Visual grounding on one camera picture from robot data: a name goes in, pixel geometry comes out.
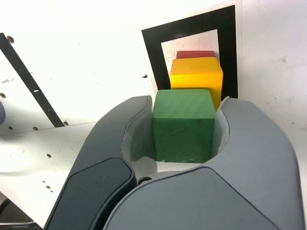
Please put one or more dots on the green cube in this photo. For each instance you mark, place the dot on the green cube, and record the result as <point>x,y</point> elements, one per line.
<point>182,129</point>

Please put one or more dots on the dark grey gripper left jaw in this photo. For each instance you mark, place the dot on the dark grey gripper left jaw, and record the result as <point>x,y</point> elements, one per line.
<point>96,179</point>

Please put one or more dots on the black tape strip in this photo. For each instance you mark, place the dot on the black tape strip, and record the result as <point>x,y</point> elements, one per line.
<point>31,81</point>

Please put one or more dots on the black tape square outline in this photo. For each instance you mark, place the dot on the black tape square outline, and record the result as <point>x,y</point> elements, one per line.
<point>153,60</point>

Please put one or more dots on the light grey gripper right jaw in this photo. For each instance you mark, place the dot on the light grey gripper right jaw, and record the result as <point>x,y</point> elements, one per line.
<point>227,191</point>

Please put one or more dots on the yellow cube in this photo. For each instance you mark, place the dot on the yellow cube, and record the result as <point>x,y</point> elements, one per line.
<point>195,76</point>

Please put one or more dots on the red cube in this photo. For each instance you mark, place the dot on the red cube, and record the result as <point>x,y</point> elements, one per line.
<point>195,54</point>

